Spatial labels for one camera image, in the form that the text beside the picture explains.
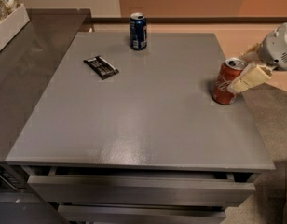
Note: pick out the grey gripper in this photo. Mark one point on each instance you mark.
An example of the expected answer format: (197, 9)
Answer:
(276, 50)

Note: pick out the red coke can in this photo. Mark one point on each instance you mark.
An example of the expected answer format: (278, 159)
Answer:
(230, 69)

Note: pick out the blue pepsi can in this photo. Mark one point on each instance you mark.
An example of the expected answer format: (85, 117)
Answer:
(138, 31)

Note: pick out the black rxbar chocolate wrapper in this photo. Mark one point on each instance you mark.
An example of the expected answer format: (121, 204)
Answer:
(101, 67)

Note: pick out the upper grey drawer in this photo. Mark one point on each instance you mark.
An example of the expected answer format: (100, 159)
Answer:
(141, 187)

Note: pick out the grey drawer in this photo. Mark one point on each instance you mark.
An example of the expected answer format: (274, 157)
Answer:
(115, 214)
(141, 187)

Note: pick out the lower grey drawer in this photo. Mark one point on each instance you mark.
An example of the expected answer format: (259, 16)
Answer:
(115, 214)

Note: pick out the white snack box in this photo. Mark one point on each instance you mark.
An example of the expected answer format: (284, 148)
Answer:
(12, 25)

